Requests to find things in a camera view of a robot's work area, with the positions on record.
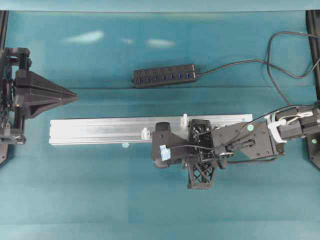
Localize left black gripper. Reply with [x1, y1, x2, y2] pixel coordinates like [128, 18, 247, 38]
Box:
[4, 47, 78, 144]

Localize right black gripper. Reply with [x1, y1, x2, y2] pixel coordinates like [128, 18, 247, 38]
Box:
[185, 119, 227, 189]

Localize black USB cable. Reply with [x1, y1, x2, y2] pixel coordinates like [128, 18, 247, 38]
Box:
[198, 31, 320, 106]

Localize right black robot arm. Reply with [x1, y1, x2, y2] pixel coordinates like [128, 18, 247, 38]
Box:
[185, 101, 320, 190]

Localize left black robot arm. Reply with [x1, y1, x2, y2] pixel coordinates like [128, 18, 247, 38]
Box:
[0, 47, 78, 163]

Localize black USB hub strip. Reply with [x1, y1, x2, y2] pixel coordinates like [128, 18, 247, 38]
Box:
[132, 63, 197, 89]

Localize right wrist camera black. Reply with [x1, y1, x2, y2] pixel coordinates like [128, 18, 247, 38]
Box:
[151, 122, 201, 169]

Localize clear ring clip middle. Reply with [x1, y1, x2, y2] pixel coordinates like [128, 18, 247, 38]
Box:
[180, 113, 189, 127]

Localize clear ring clip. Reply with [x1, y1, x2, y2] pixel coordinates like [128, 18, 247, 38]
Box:
[180, 113, 189, 127]
[141, 127, 151, 140]

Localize aluminium extrusion rail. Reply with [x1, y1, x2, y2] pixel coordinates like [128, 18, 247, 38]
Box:
[49, 114, 253, 146]

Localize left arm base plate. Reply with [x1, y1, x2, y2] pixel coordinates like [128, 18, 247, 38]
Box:
[0, 143, 9, 165]

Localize clear ring clip left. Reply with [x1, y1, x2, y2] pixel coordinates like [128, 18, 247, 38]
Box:
[141, 127, 151, 140]

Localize black frame post left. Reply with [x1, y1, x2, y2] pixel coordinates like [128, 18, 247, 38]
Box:
[0, 10, 9, 51]

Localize black frame post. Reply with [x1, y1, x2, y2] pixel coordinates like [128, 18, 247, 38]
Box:
[0, 10, 9, 51]
[306, 9, 320, 101]

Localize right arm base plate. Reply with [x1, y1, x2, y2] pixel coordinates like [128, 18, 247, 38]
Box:
[303, 128, 320, 170]

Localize black frame post right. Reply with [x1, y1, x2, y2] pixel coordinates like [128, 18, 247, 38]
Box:
[306, 9, 320, 101]

